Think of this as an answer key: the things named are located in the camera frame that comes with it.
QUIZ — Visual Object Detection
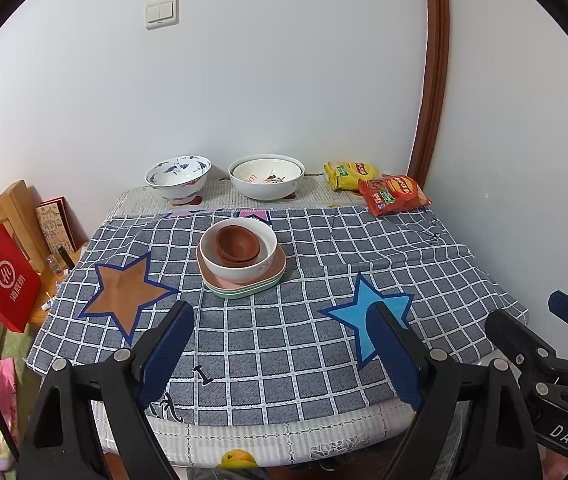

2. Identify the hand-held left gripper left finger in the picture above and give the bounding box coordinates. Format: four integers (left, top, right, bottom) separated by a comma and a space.
16, 300, 196, 480

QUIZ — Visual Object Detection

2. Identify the patterned beige box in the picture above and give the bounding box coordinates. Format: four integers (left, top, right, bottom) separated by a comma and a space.
34, 200, 77, 256

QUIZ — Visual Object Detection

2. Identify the blue patterned white bowl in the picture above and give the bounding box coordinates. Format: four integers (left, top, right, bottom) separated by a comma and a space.
145, 155, 212, 206

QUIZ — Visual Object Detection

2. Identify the red snack packet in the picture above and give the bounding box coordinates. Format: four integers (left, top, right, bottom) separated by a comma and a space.
358, 175, 433, 218

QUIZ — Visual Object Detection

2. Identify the large white bowl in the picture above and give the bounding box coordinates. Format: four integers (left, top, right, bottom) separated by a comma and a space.
228, 154, 306, 201

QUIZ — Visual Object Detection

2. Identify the red paper bag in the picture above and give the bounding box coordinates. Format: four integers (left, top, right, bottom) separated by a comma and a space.
0, 217, 42, 333

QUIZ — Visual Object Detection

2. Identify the white printed bowl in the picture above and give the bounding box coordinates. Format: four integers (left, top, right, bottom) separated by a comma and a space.
232, 157, 303, 184

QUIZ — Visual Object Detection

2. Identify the grey checked star cloth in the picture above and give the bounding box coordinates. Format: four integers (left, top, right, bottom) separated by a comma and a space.
24, 205, 530, 428

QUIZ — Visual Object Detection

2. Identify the brown wooden door frame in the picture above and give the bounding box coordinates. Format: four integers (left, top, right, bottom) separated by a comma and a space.
408, 0, 451, 181

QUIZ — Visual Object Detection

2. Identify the light wooden chair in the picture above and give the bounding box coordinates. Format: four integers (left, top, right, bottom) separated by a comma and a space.
0, 180, 90, 331

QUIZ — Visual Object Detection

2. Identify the yellow snack packet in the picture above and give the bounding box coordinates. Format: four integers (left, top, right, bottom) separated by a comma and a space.
323, 161, 381, 191

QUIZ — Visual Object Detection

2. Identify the pink square plate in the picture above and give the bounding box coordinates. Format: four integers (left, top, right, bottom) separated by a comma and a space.
196, 242, 288, 291

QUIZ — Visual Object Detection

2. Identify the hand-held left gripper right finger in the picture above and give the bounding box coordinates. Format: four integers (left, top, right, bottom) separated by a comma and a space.
373, 301, 557, 480

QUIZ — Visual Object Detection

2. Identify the plain white bowl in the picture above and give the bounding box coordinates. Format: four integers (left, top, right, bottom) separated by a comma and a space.
199, 219, 278, 283

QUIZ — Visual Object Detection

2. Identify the small brown bowl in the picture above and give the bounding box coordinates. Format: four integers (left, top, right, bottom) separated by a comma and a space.
219, 240, 263, 267
215, 225, 261, 262

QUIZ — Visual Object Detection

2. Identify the green square plate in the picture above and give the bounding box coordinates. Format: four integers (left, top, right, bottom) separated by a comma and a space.
203, 277, 271, 301

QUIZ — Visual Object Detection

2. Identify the white light switch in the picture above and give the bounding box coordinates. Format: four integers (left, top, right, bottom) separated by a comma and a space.
145, 0, 180, 31

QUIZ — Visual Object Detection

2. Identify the dark red book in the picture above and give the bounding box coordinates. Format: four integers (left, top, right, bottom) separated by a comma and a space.
61, 196, 90, 251

